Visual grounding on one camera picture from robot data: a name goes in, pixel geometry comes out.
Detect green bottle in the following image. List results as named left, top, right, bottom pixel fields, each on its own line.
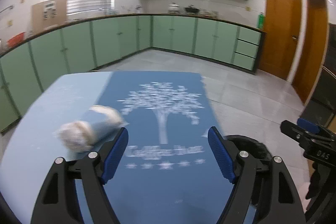
left=257, top=12, right=265, bottom=30

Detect white pot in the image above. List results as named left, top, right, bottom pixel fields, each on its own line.
left=168, top=3, right=180, bottom=14

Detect wooden door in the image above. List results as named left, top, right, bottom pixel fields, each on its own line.
left=259, top=0, right=302, bottom=80
left=291, top=0, right=329, bottom=105

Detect light blue mat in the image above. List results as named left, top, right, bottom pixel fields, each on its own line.
left=1, top=72, right=112, bottom=223

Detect green lower kitchen cabinets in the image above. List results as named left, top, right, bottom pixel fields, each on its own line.
left=1, top=14, right=265, bottom=130

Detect black wok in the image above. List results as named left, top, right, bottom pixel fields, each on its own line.
left=184, top=5, right=200, bottom=15

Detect dark blue tree mat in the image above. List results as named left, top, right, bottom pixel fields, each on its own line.
left=77, top=71, right=232, bottom=223

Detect cardboard box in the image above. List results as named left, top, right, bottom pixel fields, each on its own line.
left=31, top=0, right=68, bottom=35

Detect red basin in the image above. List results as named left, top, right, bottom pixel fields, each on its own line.
left=7, top=32, right=25, bottom=48

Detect wall towel rail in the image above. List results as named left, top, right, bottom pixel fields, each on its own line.
left=0, top=5, right=14, bottom=14

